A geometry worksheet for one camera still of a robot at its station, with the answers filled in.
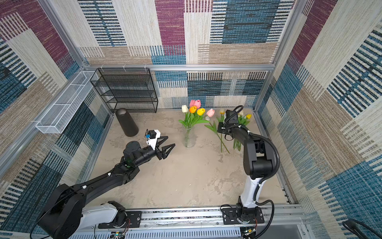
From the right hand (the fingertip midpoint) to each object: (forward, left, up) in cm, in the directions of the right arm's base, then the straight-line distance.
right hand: (221, 128), depth 99 cm
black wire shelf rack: (+30, +62, +11) cm, 69 cm away
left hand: (-18, +30, +15) cm, 38 cm away
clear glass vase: (-6, +21, -3) cm, 22 cm away
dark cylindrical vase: (+3, +61, +6) cm, 61 cm away
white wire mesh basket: (-12, +82, +27) cm, 87 cm away
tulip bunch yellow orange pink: (-8, +17, +21) cm, 29 cm away
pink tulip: (-4, +16, +27) cm, 32 cm away
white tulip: (-2, +23, +20) cm, 31 cm away
